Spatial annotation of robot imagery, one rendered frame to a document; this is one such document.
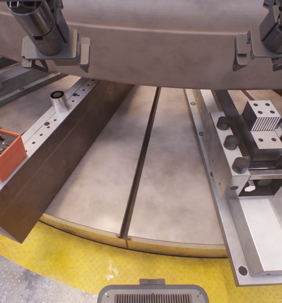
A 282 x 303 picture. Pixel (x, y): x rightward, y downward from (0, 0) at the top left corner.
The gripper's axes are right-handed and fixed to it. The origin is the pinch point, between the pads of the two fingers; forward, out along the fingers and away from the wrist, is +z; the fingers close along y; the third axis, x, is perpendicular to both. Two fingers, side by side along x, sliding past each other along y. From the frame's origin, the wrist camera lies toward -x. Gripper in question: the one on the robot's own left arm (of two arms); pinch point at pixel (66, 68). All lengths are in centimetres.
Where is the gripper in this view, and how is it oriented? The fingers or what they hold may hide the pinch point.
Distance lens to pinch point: 59.5
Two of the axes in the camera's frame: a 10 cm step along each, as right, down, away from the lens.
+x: 0.1, 9.8, -1.9
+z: 0.1, 1.9, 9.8
